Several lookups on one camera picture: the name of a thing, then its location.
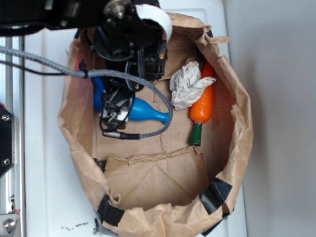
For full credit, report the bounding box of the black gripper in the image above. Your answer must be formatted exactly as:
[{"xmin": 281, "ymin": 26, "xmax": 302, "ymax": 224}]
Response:
[{"xmin": 91, "ymin": 77, "xmax": 135, "ymax": 130}]

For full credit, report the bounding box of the silver metal rail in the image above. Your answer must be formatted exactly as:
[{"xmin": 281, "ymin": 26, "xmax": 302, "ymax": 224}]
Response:
[{"xmin": 0, "ymin": 36, "xmax": 27, "ymax": 237}]

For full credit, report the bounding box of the blue plastic bottle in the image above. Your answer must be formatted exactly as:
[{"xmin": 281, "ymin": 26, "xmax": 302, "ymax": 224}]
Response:
[{"xmin": 94, "ymin": 88, "xmax": 170, "ymax": 124}]

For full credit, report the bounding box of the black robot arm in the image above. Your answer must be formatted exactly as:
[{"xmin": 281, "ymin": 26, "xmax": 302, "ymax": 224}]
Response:
[{"xmin": 0, "ymin": 0, "xmax": 172, "ymax": 81}]

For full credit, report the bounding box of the orange toy carrot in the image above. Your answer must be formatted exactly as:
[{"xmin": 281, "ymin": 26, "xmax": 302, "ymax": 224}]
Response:
[{"xmin": 189, "ymin": 62, "xmax": 216, "ymax": 146}]

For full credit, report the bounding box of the crumpled white paper towel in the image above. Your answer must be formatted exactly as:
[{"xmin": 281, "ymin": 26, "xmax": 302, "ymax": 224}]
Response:
[{"xmin": 169, "ymin": 60, "xmax": 216, "ymax": 110}]

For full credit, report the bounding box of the grey braided cable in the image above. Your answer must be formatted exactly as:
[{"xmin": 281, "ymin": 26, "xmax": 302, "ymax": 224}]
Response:
[{"xmin": 0, "ymin": 46, "xmax": 173, "ymax": 140}]

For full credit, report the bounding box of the brown paper bag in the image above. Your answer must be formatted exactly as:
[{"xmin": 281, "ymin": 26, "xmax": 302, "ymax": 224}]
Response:
[{"xmin": 58, "ymin": 13, "xmax": 253, "ymax": 237}]

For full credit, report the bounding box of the thin black cable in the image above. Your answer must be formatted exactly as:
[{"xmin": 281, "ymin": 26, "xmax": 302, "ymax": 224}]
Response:
[{"xmin": 0, "ymin": 59, "xmax": 87, "ymax": 76}]

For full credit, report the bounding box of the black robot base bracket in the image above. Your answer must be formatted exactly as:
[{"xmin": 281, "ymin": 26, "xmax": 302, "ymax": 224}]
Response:
[{"xmin": 0, "ymin": 103, "xmax": 14, "ymax": 178}]

